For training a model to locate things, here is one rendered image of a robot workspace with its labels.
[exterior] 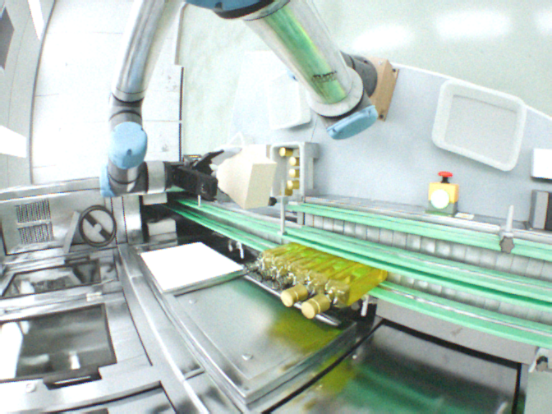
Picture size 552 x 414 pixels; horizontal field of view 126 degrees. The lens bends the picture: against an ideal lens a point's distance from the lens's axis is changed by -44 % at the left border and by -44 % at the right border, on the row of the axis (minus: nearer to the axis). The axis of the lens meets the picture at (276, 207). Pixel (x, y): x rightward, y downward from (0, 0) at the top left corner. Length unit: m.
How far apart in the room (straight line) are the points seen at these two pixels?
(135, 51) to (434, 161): 0.72
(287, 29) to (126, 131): 0.31
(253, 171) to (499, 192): 0.62
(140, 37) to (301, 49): 0.25
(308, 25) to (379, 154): 0.55
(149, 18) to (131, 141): 0.21
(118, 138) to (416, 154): 0.71
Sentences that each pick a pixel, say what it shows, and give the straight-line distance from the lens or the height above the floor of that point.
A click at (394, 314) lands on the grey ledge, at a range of 0.72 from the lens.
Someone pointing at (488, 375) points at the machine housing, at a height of 0.95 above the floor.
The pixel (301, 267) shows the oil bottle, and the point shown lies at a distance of 0.58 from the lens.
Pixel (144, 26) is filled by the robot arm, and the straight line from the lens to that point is 0.43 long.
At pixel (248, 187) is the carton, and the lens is 0.60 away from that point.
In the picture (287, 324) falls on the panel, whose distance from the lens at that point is 0.64.
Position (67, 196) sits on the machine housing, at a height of 1.64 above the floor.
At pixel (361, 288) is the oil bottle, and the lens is 0.56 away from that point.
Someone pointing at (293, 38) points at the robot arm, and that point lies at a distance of 0.32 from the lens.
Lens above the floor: 1.46
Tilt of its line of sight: 40 degrees down
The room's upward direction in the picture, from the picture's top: 99 degrees counter-clockwise
